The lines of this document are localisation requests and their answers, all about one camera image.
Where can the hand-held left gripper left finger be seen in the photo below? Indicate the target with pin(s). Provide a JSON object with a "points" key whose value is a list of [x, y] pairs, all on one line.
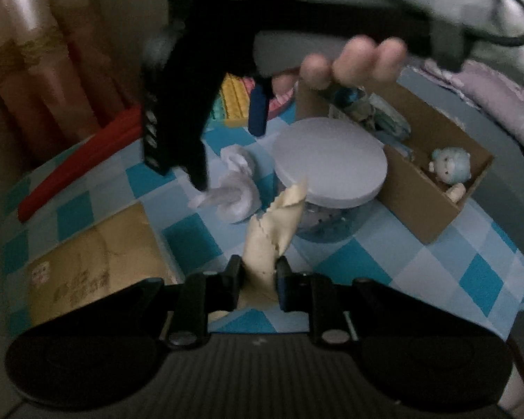
{"points": [[235, 281]]}

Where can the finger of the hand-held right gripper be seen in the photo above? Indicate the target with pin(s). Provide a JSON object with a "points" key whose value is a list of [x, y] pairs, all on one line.
{"points": [[179, 139], [258, 111]]}

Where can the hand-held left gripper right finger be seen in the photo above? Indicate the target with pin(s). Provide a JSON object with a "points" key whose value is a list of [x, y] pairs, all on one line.
{"points": [[282, 283]]}

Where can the beige torn wrapper piece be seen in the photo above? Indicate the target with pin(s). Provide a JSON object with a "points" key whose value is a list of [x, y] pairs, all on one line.
{"points": [[266, 244]]}

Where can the white tissue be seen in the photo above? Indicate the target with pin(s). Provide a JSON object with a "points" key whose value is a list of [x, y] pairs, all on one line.
{"points": [[240, 192]]}

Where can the teal patterned soft toy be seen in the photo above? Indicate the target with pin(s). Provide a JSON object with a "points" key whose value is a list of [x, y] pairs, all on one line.
{"points": [[388, 124]]}

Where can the cardboard box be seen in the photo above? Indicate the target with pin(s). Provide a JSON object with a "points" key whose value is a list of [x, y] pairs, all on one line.
{"points": [[419, 200]]}

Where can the light blue plush doll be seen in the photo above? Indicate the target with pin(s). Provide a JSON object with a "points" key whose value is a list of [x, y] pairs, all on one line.
{"points": [[452, 166]]}

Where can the person's right hand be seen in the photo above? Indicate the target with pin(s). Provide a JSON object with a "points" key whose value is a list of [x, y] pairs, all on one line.
{"points": [[358, 61]]}

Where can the rainbow pop-it toy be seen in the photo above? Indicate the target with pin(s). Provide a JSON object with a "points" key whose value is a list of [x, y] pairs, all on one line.
{"points": [[233, 100]]}

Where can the clear jar with white lid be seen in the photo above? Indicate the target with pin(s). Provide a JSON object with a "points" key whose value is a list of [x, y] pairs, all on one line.
{"points": [[327, 157]]}

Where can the blue checkered tablecloth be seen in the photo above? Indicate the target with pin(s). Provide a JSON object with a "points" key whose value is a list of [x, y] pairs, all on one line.
{"points": [[375, 266]]}

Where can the brown paper parcel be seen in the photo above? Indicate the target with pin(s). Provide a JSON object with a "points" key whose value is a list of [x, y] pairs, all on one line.
{"points": [[91, 253]]}

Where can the beige curtain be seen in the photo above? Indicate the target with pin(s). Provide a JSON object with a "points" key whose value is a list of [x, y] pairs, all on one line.
{"points": [[48, 74]]}

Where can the pink floral pillow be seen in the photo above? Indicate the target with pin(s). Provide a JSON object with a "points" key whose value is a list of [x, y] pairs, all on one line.
{"points": [[498, 96]]}

